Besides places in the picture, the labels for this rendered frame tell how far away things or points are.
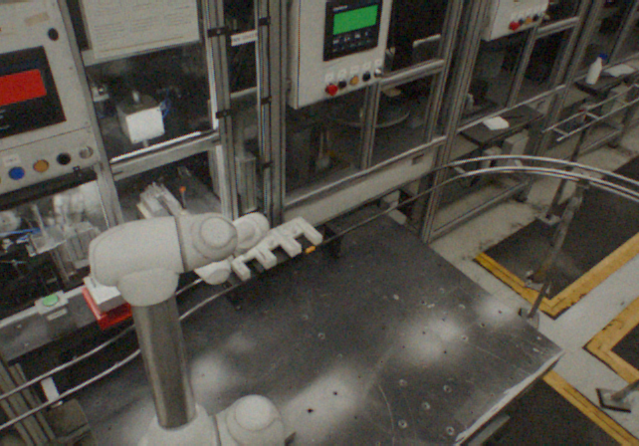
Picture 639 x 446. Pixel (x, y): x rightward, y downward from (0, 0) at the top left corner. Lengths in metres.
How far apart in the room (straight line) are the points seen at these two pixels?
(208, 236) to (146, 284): 0.17
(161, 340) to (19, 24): 0.80
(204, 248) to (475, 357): 1.20
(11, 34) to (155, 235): 0.58
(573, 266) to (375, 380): 2.02
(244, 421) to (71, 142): 0.88
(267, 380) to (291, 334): 0.21
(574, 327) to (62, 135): 2.71
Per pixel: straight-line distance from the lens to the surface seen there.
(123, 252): 1.17
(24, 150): 1.57
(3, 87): 1.46
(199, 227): 1.15
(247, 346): 1.94
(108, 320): 1.78
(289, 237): 2.03
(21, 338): 1.86
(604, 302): 3.50
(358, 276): 2.18
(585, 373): 3.08
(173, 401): 1.40
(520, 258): 3.51
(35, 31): 1.46
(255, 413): 1.49
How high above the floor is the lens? 2.25
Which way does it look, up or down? 41 degrees down
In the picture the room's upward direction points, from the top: 4 degrees clockwise
